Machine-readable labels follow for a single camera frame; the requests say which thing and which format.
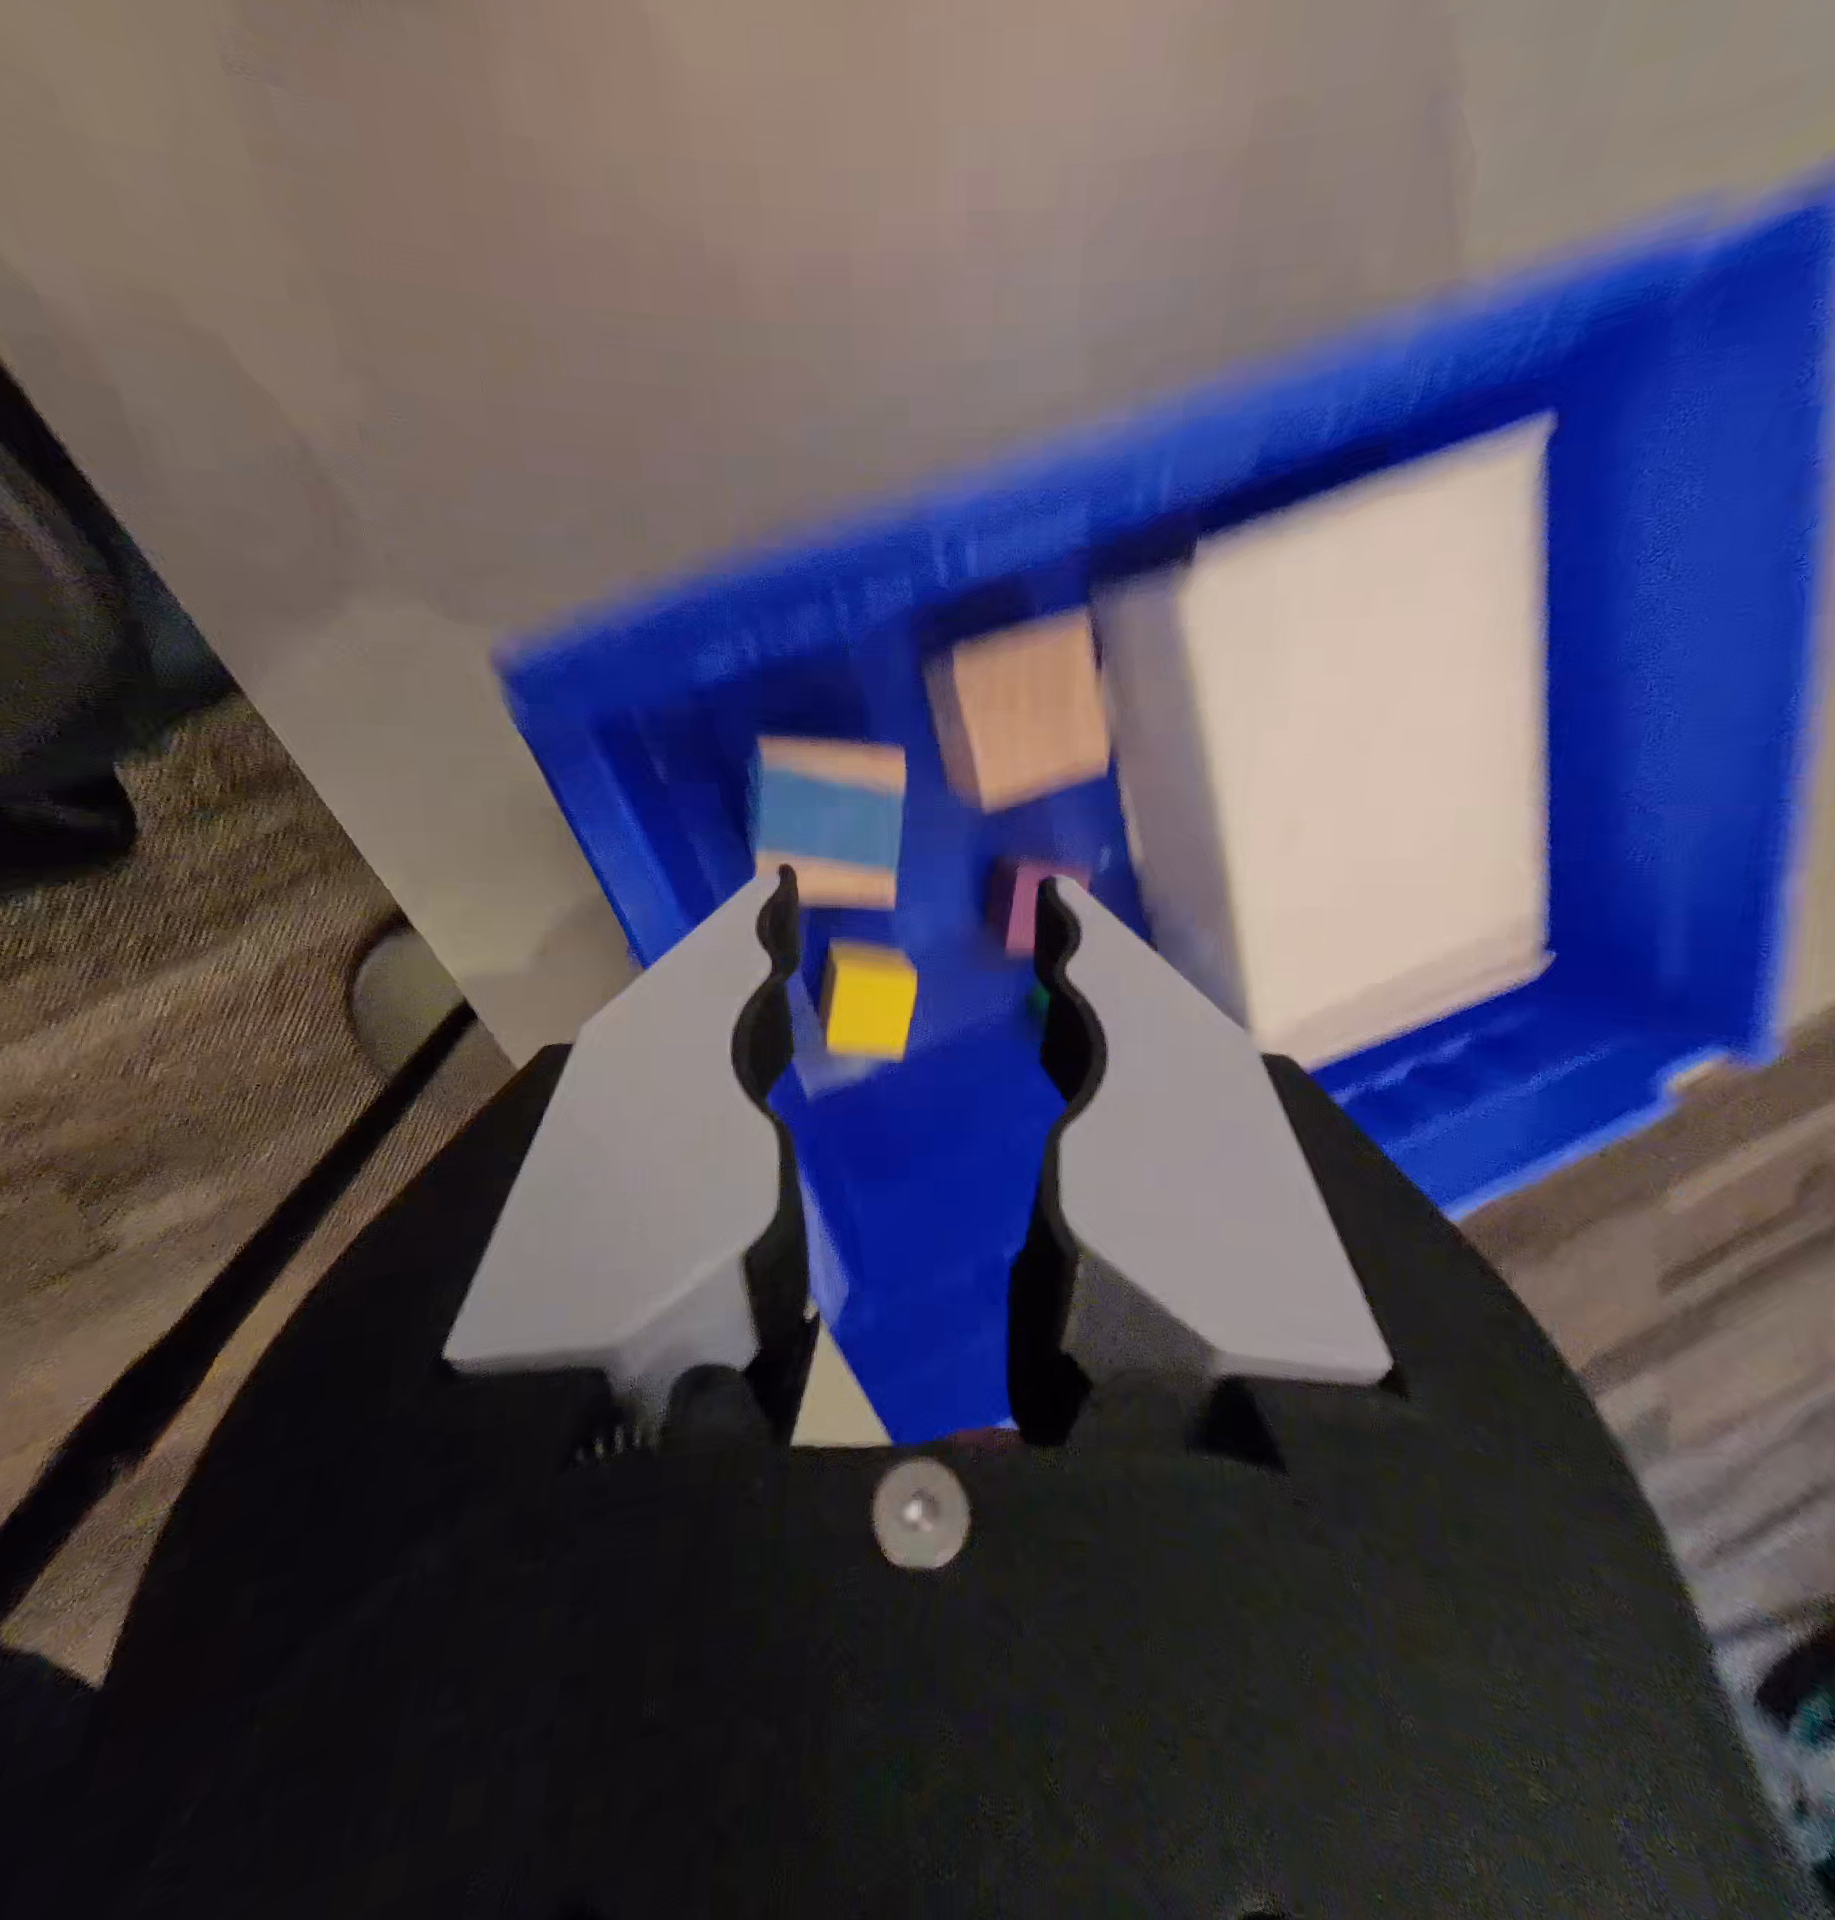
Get small yellow cube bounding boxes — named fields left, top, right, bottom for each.
left=822, top=941, right=921, bottom=1059

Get purple cube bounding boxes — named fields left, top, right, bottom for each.
left=989, top=860, right=1091, bottom=960

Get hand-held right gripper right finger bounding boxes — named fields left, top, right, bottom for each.
left=1012, top=875, right=1401, bottom=1435

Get white cardboard box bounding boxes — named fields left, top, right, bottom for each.
left=1098, top=413, right=1556, bottom=1059

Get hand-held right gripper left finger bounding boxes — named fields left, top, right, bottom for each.
left=447, top=868, right=813, bottom=1433

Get plain large wooden cube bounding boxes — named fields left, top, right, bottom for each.
left=925, top=607, right=1113, bottom=814

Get black office chair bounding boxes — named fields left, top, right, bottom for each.
left=0, top=397, right=236, bottom=904

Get grey table foot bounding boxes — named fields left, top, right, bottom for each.
left=353, top=924, right=470, bottom=1073

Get blue plastic bin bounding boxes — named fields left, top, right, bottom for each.
left=491, top=159, right=1835, bottom=1448

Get blue-faced large wooden cube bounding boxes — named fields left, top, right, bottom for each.
left=750, top=735, right=910, bottom=910

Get black chair caster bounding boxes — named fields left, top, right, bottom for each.
left=1747, top=1614, right=1835, bottom=1891

